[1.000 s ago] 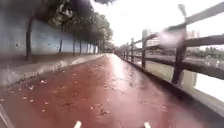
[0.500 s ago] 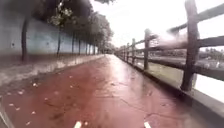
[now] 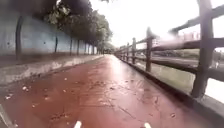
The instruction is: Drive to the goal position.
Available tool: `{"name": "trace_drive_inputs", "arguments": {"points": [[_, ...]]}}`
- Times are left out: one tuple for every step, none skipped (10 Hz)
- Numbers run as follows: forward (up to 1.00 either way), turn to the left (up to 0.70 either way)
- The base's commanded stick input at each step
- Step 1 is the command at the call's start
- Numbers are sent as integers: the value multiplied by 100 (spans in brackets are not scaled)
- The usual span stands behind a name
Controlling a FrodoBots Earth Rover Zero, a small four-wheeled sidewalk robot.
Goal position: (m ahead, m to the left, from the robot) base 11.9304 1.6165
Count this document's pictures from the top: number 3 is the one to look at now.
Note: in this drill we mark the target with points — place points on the red paved path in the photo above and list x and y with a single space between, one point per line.
106 90

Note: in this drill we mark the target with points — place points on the row of trees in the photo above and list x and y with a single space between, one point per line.
83 20

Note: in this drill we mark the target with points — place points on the river water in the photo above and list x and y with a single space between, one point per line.
180 75

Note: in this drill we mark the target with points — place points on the robot's own part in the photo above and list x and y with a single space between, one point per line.
147 125
77 125

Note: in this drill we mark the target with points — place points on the grey concrete path edge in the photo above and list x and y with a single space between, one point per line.
186 96

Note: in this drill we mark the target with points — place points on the distant pink buildings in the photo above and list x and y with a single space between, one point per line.
190 36

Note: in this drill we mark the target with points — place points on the dark wooden railing fence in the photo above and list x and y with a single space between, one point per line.
205 50

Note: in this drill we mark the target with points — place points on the low grey concrete kerb wall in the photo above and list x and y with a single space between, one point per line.
40 66

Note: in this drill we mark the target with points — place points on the tall grey concrete wall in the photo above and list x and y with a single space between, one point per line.
36 38

